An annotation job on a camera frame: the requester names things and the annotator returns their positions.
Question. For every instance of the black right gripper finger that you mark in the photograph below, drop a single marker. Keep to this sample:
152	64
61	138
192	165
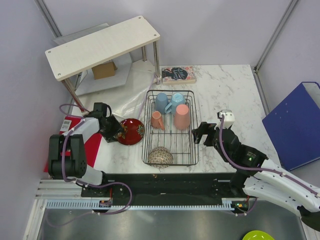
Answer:
197	132
199	140

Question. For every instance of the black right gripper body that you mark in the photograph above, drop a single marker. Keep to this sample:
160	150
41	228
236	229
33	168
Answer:
209	130

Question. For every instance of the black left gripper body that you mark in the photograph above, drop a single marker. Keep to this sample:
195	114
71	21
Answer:
112	129

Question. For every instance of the pink tumbler cup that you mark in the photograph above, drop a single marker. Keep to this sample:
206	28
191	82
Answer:
182	117

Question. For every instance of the red floral plate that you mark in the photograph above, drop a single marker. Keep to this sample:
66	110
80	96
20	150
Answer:
134	131

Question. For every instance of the pink mug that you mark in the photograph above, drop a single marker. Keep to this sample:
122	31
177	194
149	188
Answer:
157	120

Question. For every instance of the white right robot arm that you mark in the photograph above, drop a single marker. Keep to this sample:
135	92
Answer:
260	177

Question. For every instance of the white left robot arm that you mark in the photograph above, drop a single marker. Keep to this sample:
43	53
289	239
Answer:
88	126

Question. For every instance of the red folder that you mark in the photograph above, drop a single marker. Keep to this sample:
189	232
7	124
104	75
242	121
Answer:
92	145

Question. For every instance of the light blue mug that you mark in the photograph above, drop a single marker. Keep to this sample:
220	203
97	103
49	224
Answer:
176	100

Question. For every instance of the patterned ceramic bowl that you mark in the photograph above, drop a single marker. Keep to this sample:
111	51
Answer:
160	157

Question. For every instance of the blue tumbler cup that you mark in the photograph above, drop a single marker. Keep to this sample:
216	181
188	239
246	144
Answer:
161	102

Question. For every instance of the cardboard box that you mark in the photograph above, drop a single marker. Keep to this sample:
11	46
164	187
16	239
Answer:
104	70

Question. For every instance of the floral cover book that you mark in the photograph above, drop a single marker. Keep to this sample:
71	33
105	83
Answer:
178	75

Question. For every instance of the white wooden shelf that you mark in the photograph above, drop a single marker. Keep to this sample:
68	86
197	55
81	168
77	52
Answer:
82	54

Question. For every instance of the blue binder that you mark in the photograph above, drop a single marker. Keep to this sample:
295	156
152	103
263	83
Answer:
293	126

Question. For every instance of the green plate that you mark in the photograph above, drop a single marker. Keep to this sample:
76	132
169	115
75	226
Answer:
257	235

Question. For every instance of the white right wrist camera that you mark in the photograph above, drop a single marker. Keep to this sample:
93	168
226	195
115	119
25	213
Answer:
227	119

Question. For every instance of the black wire dish rack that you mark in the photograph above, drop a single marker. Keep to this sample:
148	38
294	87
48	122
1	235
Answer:
180	143

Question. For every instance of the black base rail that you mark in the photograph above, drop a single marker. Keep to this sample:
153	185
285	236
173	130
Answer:
168	188

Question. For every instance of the white slotted cable duct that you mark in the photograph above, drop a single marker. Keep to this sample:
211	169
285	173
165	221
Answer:
103	205

